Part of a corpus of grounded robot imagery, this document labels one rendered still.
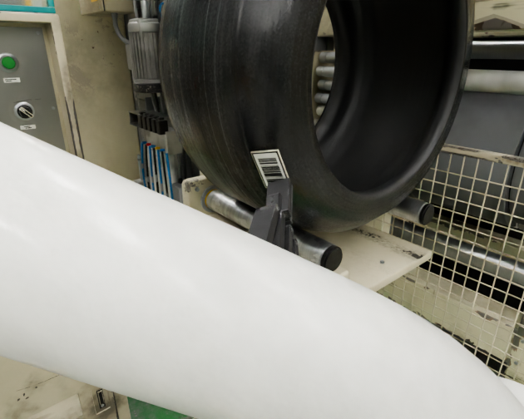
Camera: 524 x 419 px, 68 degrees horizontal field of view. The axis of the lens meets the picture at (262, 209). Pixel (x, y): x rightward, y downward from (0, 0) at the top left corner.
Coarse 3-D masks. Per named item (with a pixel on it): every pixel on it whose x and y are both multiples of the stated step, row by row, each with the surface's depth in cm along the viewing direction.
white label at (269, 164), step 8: (256, 152) 49; (264, 152) 49; (272, 152) 48; (256, 160) 50; (264, 160) 50; (272, 160) 49; (280, 160) 49; (264, 168) 50; (272, 168) 50; (280, 168) 49; (264, 176) 52; (272, 176) 51; (280, 176) 50; (288, 176) 50; (264, 184) 53
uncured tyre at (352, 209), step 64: (192, 0) 50; (256, 0) 43; (320, 0) 45; (384, 0) 81; (448, 0) 72; (192, 64) 51; (256, 64) 45; (384, 64) 88; (448, 64) 71; (192, 128) 57; (256, 128) 48; (320, 128) 91; (384, 128) 88; (448, 128) 74; (256, 192) 56; (320, 192) 56; (384, 192) 66
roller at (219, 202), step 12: (216, 192) 81; (216, 204) 79; (228, 204) 77; (240, 204) 75; (228, 216) 77; (240, 216) 73; (252, 216) 71; (300, 240) 62; (312, 240) 61; (324, 240) 61; (300, 252) 62; (312, 252) 60; (324, 252) 58; (336, 252) 59; (324, 264) 58; (336, 264) 60
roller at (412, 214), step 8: (408, 200) 77; (416, 200) 77; (400, 208) 78; (408, 208) 77; (416, 208) 76; (424, 208) 75; (432, 208) 76; (400, 216) 79; (408, 216) 77; (416, 216) 76; (424, 216) 75; (432, 216) 77; (424, 224) 76
